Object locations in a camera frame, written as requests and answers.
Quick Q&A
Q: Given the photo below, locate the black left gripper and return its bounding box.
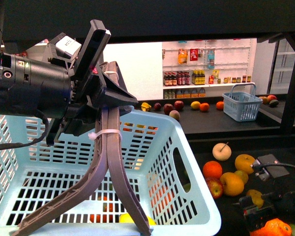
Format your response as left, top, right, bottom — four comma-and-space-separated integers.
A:
46, 20, 138, 145

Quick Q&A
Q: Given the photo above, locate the grey basket handle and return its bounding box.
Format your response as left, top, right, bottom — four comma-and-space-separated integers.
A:
11, 61, 153, 236

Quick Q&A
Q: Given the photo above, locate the light teal shopping basket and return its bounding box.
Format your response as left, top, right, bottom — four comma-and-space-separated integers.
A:
0, 110, 221, 236

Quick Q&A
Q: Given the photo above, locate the yellow lemon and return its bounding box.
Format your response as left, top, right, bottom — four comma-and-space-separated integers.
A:
119, 213, 156, 226

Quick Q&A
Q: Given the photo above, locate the black metal shelf rack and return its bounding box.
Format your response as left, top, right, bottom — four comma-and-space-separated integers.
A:
0, 0, 295, 134

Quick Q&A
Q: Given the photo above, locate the white retail shelf unit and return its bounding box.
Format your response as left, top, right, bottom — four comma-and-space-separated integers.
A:
162, 39, 257, 99

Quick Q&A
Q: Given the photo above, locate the white zip tie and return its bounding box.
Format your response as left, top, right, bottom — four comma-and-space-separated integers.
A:
88, 129, 122, 141

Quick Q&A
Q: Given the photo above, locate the large orange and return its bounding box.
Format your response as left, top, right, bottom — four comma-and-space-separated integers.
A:
203, 161, 223, 179

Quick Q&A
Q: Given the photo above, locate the pale round pear with stem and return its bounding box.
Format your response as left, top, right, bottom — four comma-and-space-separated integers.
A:
212, 143, 232, 161

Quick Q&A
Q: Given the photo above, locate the small blue basket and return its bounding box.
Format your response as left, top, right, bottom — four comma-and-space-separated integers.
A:
222, 83, 263, 122

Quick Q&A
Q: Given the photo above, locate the red apple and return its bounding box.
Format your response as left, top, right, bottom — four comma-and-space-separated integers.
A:
205, 177, 224, 199

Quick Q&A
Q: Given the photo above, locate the yellow apple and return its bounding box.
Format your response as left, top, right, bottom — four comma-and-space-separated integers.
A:
235, 154, 255, 175

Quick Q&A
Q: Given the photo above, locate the navel orange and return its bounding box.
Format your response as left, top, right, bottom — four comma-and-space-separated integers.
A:
250, 218, 292, 236

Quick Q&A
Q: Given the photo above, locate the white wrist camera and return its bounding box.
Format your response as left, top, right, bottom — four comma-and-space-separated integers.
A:
55, 36, 82, 59

